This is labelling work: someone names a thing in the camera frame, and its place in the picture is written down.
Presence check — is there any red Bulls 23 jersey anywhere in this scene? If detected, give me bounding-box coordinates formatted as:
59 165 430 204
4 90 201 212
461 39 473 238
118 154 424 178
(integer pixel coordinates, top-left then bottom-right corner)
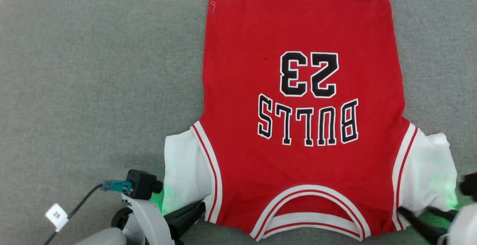
162 0 458 242

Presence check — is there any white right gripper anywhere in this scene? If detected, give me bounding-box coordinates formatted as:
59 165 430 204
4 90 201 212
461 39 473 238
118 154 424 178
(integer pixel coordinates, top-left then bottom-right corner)
398 203 477 245

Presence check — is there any grey fabric sofa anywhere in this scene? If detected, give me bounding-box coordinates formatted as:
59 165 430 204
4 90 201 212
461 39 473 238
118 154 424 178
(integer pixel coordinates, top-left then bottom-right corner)
0 0 477 245

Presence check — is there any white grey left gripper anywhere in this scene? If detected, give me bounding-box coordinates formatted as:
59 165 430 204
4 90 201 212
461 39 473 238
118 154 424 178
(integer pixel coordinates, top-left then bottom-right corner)
111 195 206 245

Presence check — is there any white cable label tag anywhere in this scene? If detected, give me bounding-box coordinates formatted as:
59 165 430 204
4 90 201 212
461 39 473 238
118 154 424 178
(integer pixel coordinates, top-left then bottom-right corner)
45 203 69 232

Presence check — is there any black cable with teal plug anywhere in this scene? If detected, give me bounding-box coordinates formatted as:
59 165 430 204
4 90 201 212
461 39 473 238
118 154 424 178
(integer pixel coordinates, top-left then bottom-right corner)
43 180 133 245

